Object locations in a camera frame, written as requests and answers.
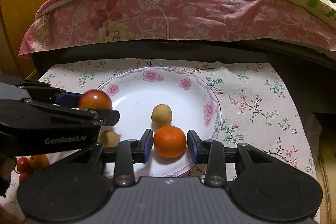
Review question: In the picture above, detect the large red tomato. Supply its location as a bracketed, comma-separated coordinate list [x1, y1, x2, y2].
[78, 89, 112, 110]

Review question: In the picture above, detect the tan longan fruit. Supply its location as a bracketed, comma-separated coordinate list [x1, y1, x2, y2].
[151, 104, 173, 127]
[98, 130, 120, 148]

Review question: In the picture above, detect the large orange mandarin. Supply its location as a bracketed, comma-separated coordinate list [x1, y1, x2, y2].
[153, 126, 187, 159]

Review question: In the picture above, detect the small orange mandarin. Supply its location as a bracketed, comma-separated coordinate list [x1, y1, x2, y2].
[29, 154, 50, 172]

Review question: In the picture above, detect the red cherry tomato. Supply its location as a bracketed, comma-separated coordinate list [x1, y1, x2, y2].
[18, 172, 29, 184]
[17, 156, 31, 173]

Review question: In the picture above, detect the floral tablecloth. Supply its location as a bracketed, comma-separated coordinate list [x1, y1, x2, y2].
[0, 58, 318, 222]

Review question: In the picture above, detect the wooden cabinet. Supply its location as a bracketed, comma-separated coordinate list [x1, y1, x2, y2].
[0, 0, 47, 79]

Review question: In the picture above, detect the pink floral bed sheet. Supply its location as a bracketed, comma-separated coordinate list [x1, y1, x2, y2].
[19, 0, 335, 57]

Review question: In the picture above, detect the dark bed frame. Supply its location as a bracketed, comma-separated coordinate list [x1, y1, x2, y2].
[30, 39, 336, 114]

